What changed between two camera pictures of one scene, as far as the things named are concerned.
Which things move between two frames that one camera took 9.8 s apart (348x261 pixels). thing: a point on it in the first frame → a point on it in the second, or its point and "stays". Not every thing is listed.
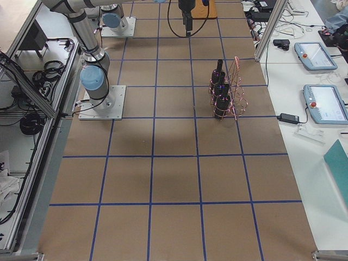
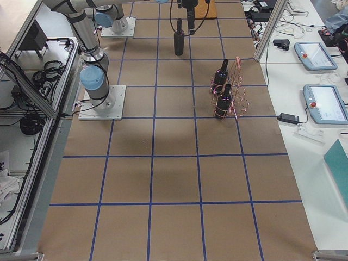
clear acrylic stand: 315,136 stays
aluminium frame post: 278,8 stays
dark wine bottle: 222,107 stays
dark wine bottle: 221,89 → 179,39
